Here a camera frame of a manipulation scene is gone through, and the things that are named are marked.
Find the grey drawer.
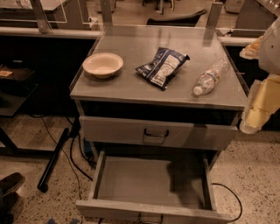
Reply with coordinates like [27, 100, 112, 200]
[76, 150, 230, 224]
[80, 115, 237, 151]

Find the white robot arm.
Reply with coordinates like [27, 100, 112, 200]
[239, 17, 280, 134]

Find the grey top drawer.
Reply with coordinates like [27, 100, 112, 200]
[80, 115, 237, 151]

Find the grey drawer cabinet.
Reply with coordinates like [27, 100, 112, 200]
[71, 26, 247, 164]

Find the clear plastic water bottle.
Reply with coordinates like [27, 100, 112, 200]
[192, 59, 229, 97]

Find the blue chip bag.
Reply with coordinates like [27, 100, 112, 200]
[136, 47, 190, 91]

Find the white bowl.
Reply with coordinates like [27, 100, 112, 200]
[82, 52, 123, 79]

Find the black table leg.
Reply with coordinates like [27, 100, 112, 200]
[37, 128, 69, 193]

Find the black side table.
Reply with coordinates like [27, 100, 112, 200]
[0, 59, 39, 156]

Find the dark shoe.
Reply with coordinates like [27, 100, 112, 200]
[0, 172, 25, 224]

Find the black cable loop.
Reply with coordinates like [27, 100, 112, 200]
[212, 182, 243, 222]

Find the black floor cable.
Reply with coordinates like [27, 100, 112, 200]
[29, 114, 103, 224]

